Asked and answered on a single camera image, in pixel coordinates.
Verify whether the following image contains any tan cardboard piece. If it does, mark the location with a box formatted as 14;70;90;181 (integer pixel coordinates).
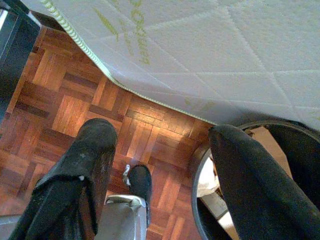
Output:
246;126;293;178

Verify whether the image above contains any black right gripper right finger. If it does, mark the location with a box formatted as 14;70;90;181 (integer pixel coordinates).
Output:
207;124;320;240

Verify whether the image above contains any dark wooden furniture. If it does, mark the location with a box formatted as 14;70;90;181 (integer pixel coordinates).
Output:
0;0;42;123

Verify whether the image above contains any black round bucket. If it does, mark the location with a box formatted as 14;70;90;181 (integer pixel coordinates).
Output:
190;119;320;240

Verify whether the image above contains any white quilted mattress green trim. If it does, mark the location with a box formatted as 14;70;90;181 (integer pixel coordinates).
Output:
21;0;320;132

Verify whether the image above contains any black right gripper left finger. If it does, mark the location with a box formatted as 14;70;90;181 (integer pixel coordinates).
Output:
8;117;118;240

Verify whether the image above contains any white crumpled paper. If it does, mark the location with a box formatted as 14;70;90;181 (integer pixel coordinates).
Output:
197;156;221;198

